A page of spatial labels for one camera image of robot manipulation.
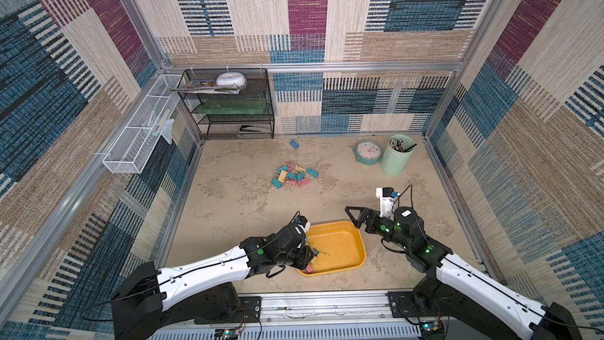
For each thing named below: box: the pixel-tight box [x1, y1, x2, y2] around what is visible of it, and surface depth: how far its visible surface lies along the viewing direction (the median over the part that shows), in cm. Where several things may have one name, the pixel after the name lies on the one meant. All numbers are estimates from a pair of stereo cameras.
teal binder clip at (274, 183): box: [263, 177, 283, 195], surface depth 104 cm
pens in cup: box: [390, 138, 418, 153], surface depth 96 cm
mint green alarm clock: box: [353, 139, 383, 166], surface depth 113 cm
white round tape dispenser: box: [216, 71, 246, 89], surface depth 91 cm
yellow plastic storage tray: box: [305, 220, 367, 275], surface depth 88 cm
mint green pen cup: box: [380, 133, 417, 178], surface depth 101 cm
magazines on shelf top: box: [169, 78, 248, 95], surface depth 82 cm
